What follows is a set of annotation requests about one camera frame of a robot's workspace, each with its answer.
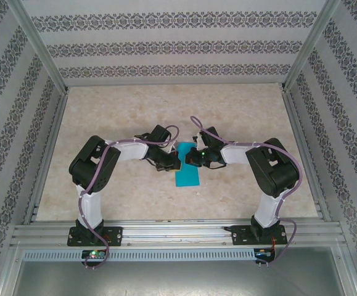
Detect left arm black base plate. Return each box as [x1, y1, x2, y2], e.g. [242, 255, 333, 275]
[68, 226, 124, 247]

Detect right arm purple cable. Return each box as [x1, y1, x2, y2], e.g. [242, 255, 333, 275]
[189, 115, 304, 266]

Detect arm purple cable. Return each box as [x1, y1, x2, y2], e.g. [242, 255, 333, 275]
[78, 124, 181, 271]
[189, 115, 304, 266]

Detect grey metal sheet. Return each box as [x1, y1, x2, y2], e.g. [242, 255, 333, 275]
[11, 260, 345, 296]

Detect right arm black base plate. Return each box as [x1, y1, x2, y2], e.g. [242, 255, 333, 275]
[232, 224, 287, 246]

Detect aluminium frame post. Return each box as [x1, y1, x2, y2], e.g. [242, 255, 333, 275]
[281, 0, 342, 92]
[7, 0, 70, 93]
[0, 243, 23, 296]
[332, 246, 357, 296]

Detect aluminium mounting rail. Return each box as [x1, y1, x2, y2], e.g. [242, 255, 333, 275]
[10, 219, 344, 247]

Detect slotted grey cable duct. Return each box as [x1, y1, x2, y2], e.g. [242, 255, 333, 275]
[22, 249, 256, 262]

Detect aluminium side rail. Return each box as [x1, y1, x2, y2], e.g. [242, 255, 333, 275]
[23, 88, 70, 224]
[281, 88, 332, 221]

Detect blue paper sheet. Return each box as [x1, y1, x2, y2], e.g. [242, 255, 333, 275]
[174, 141, 201, 188]

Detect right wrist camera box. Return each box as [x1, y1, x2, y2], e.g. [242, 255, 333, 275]
[192, 132, 206, 149]

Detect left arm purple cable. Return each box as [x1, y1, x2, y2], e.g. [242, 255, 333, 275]
[78, 124, 181, 271]

